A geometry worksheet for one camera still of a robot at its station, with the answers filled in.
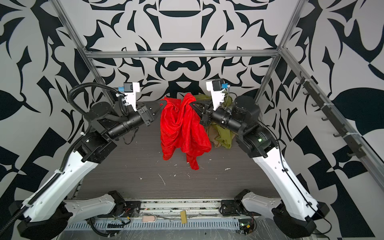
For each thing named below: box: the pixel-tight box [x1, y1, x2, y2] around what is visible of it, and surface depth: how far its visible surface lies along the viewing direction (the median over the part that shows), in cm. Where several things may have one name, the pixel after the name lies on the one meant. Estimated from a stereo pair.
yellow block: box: [181, 210, 188, 224], surface depth 73 cm
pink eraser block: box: [142, 215, 157, 223], surface depth 71 cm
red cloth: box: [160, 93, 212, 170], surface depth 59 cm
